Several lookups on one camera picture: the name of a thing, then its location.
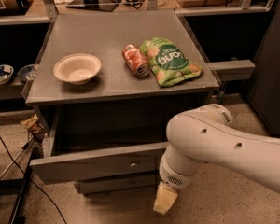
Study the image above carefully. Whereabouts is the grey drawer cabinet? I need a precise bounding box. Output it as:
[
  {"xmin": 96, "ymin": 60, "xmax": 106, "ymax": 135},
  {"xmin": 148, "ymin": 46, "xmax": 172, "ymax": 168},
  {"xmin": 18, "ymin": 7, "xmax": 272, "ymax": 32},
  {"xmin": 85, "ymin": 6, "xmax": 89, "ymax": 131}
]
[{"xmin": 21, "ymin": 10, "xmax": 222, "ymax": 198}]

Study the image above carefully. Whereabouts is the grey side ledge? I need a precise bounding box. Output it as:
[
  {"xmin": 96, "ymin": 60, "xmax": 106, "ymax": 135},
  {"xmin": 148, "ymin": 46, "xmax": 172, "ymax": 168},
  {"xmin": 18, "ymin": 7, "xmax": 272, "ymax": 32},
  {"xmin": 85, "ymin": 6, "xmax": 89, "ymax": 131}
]
[{"xmin": 207, "ymin": 60, "xmax": 255, "ymax": 81}]

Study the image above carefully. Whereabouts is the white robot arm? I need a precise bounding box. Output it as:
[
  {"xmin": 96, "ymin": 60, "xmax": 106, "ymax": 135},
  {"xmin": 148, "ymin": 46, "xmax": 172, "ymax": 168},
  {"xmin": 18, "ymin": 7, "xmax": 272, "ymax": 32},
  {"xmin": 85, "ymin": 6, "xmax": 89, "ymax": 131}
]
[{"xmin": 153, "ymin": 104, "xmax": 280, "ymax": 215}]

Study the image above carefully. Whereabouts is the green snack bag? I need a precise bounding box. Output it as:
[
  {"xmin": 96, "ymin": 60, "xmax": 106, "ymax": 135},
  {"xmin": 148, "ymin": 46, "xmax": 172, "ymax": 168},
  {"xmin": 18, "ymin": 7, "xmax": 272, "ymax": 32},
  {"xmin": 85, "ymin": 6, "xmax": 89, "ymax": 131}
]
[{"xmin": 140, "ymin": 37, "xmax": 203, "ymax": 88}]

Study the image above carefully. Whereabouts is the red soda can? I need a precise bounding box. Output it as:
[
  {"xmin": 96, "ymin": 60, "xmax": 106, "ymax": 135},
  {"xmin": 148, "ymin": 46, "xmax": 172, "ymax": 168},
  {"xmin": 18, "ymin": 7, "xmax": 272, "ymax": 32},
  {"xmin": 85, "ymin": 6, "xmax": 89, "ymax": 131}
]
[{"xmin": 122, "ymin": 44, "xmax": 149, "ymax": 77}]

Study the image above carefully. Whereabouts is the brown snack packet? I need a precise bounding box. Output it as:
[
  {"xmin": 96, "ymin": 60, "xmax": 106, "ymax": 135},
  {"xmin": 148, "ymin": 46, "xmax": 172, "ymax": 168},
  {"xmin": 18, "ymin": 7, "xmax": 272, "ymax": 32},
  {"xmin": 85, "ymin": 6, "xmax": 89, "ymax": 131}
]
[{"xmin": 21, "ymin": 114, "xmax": 45, "ymax": 141}]

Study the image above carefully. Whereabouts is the grey lower drawer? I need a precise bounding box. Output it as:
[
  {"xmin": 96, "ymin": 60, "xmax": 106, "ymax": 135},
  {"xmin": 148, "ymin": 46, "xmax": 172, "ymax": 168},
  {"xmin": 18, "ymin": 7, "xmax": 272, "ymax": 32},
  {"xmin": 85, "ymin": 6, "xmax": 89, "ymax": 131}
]
[{"xmin": 74, "ymin": 171, "xmax": 160, "ymax": 195}]

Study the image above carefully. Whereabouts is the blue patterned bowl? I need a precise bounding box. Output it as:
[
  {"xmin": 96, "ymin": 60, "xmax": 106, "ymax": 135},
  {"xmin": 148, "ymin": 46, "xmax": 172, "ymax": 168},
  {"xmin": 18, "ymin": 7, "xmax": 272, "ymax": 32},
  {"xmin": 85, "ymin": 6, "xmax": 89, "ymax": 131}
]
[{"xmin": 0, "ymin": 64, "xmax": 14, "ymax": 86}]

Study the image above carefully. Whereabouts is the black monitor stand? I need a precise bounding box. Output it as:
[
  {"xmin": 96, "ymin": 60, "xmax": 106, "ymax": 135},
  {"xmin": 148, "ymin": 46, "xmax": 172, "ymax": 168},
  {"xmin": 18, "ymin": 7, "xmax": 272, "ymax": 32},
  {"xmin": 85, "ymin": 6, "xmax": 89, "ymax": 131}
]
[{"xmin": 66, "ymin": 0, "xmax": 117, "ymax": 12}]

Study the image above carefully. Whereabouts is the small dark bowl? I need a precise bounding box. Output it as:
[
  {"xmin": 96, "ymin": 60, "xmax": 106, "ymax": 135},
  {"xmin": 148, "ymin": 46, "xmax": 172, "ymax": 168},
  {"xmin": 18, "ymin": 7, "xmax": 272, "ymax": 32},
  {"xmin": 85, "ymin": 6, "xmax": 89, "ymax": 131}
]
[{"xmin": 17, "ymin": 64, "xmax": 38, "ymax": 83}]

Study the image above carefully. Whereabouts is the grey top drawer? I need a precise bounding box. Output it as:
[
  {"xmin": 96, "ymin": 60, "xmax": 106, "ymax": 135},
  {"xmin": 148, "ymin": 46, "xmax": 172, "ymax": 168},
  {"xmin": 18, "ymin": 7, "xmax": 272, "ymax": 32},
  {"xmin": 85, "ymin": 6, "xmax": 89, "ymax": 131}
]
[{"xmin": 29, "ymin": 107, "xmax": 172, "ymax": 185}]

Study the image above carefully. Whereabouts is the black floor cable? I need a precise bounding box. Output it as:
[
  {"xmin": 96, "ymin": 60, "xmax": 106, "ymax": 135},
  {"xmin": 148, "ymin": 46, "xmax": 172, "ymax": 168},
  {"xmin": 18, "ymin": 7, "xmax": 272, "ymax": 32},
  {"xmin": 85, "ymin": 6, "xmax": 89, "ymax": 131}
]
[{"xmin": 0, "ymin": 125, "xmax": 68, "ymax": 224}]

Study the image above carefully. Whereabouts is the black floor stand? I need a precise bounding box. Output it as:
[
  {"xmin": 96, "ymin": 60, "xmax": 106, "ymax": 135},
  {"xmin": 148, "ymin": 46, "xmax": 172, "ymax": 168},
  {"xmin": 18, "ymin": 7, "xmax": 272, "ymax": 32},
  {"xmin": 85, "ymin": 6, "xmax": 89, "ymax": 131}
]
[{"xmin": 0, "ymin": 142, "xmax": 40, "ymax": 224}]

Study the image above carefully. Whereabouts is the grey drawer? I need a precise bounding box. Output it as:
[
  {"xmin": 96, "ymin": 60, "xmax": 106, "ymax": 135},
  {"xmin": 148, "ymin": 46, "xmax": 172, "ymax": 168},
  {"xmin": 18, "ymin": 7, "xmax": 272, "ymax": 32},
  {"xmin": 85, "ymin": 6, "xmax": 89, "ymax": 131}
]
[
  {"xmin": 74, "ymin": 171, "xmax": 160, "ymax": 195},
  {"xmin": 29, "ymin": 107, "xmax": 172, "ymax": 185}
]

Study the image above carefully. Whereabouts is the white paper bowl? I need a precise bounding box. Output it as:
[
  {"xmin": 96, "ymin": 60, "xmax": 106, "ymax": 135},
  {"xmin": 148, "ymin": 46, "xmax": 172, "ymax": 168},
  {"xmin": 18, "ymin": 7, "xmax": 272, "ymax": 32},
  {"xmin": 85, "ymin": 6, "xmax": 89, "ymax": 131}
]
[{"xmin": 53, "ymin": 53, "xmax": 102, "ymax": 85}]

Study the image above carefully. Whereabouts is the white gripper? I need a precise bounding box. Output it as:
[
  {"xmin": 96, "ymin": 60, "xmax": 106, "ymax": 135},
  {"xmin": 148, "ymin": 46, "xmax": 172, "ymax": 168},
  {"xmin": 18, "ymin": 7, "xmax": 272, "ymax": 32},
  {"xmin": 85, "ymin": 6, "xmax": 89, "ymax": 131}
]
[{"xmin": 153, "ymin": 155, "xmax": 198, "ymax": 215}]

